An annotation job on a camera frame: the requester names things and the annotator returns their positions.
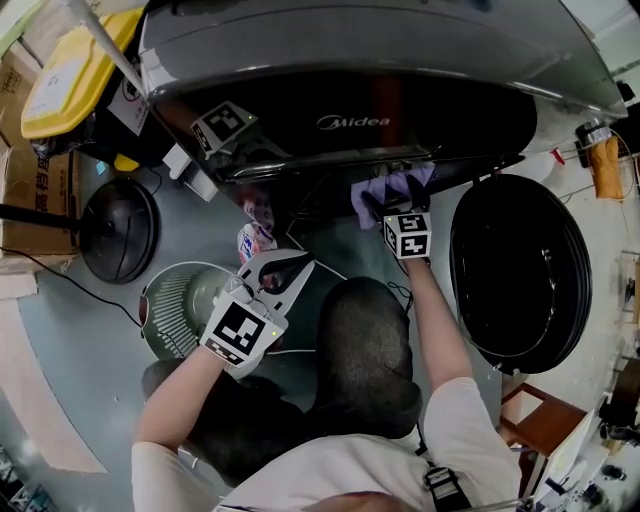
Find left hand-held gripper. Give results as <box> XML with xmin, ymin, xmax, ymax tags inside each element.
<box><xmin>198</xmin><ymin>249</ymin><xmax>315</xmax><ymax>369</ymax></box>

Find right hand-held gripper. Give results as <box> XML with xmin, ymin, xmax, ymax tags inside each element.
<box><xmin>362</xmin><ymin>172</ymin><xmax>433</xmax><ymax>261</ymax></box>

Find purple clothes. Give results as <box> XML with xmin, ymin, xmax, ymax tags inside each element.
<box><xmin>349</xmin><ymin>166</ymin><xmax>437</xmax><ymax>231</ymax></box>

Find pale grey slotted laundry basket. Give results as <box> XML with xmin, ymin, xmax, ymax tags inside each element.
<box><xmin>139</xmin><ymin>260</ymin><xmax>266</xmax><ymax>379</ymax></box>

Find dark grey washing machine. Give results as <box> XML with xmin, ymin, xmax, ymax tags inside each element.
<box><xmin>137</xmin><ymin>0</ymin><xmax>629</xmax><ymax>221</ymax></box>

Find person's right forearm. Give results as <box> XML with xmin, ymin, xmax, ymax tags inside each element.
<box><xmin>402</xmin><ymin>257</ymin><xmax>475</xmax><ymax>391</ymax></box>

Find person's left forearm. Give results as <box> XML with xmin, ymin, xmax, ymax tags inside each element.
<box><xmin>134</xmin><ymin>344</ymin><xmax>236</xmax><ymax>446</ymax></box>

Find white red detergent pouch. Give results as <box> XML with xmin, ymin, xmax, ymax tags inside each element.
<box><xmin>236</xmin><ymin>221</ymin><xmax>279</xmax><ymax>266</ymax></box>

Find white dustpan broom set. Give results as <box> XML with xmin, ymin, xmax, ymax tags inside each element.
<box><xmin>64</xmin><ymin>0</ymin><xmax>221</xmax><ymax>204</ymax></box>

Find white jug red cap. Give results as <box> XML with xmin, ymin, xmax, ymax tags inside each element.
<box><xmin>519</xmin><ymin>147</ymin><xmax>567</xmax><ymax>182</ymax></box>

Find black standing fan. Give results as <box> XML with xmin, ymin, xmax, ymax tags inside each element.
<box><xmin>0</xmin><ymin>177</ymin><xmax>162</xmax><ymax>286</ymax></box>

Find person's white shirt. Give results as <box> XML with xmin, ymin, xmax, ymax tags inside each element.
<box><xmin>130</xmin><ymin>374</ymin><xmax>524</xmax><ymax>512</ymax></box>

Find brown floor mat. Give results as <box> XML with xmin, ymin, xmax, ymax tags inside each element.
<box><xmin>0</xmin><ymin>299</ymin><xmax>109</xmax><ymax>475</ymax></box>
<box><xmin>0</xmin><ymin>257</ymin><xmax>40</xmax><ymax>301</ymax></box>

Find large printed cardboard box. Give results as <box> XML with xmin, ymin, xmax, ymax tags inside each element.
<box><xmin>0</xmin><ymin>142</ymin><xmax>84</xmax><ymax>259</ymax></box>

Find brown wooden stool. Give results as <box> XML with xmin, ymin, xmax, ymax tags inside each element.
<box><xmin>498</xmin><ymin>382</ymin><xmax>589</xmax><ymax>457</ymax></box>

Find yellow lid trash bin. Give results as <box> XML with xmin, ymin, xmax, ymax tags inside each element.
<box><xmin>19</xmin><ymin>7</ymin><xmax>174</xmax><ymax>171</ymax></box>

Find white board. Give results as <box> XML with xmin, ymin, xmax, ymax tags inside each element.
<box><xmin>527</xmin><ymin>409</ymin><xmax>599</xmax><ymax>501</ymax></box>

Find small plain cardboard box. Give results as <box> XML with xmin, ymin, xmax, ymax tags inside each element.
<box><xmin>0</xmin><ymin>39</ymin><xmax>46</xmax><ymax>146</ymax></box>

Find black power cable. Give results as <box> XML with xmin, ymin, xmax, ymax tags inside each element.
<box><xmin>0</xmin><ymin>244</ymin><xmax>146</xmax><ymax>329</ymax></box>

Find black harness strap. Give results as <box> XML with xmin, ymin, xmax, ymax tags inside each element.
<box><xmin>413</xmin><ymin>422</ymin><xmax>474</xmax><ymax>512</ymax></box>

